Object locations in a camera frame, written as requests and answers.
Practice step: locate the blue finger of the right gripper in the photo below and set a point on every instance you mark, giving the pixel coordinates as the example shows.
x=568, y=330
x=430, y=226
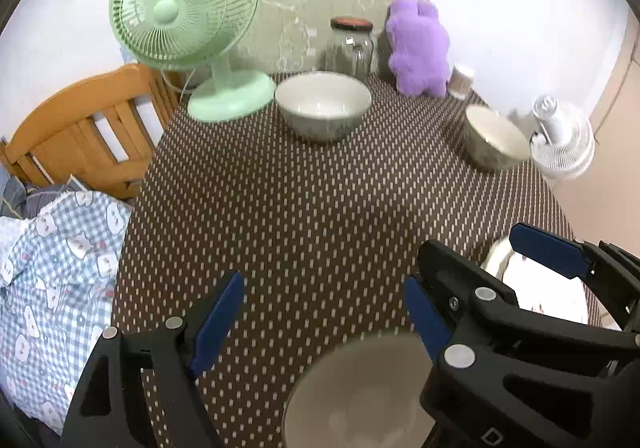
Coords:
x=558, y=254
x=449, y=280

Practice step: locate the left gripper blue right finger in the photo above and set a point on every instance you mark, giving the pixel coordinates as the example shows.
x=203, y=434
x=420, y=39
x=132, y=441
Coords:
x=504, y=377

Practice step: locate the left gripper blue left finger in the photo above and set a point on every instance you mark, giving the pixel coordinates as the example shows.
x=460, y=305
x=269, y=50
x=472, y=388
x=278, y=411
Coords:
x=109, y=408

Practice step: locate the floral white plate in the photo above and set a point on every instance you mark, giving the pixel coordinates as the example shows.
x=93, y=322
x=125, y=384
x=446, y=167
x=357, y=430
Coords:
x=537, y=288

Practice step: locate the white bowl with green pattern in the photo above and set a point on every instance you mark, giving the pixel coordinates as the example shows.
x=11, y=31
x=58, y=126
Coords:
x=492, y=141

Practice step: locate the large white ceramic bowl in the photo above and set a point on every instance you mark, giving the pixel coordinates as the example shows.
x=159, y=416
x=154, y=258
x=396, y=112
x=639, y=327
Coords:
x=322, y=106

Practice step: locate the white standing fan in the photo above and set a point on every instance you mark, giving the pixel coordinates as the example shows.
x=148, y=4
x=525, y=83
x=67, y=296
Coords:
x=563, y=145

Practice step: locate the brown dotted tablecloth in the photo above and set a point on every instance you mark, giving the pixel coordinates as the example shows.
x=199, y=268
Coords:
x=323, y=235

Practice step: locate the blue checkered blanket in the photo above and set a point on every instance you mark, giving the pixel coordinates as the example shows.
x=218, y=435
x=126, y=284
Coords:
x=58, y=276

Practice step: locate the cotton swab container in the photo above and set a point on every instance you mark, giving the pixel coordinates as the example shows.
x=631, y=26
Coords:
x=460, y=84

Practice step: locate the purple plush toy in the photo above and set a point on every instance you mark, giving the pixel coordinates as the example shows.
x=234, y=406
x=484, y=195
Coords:
x=420, y=46

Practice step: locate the glass jar with red lid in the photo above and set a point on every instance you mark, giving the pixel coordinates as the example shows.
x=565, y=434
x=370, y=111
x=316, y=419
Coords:
x=350, y=48

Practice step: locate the orange wooden headboard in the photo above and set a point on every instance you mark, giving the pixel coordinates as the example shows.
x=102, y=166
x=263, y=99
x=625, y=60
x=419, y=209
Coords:
x=92, y=131

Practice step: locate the green desk fan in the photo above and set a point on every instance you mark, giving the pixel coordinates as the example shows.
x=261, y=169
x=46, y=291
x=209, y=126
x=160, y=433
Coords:
x=185, y=34

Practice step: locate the green patterned wall board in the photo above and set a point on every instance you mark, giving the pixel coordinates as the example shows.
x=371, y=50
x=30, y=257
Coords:
x=320, y=3

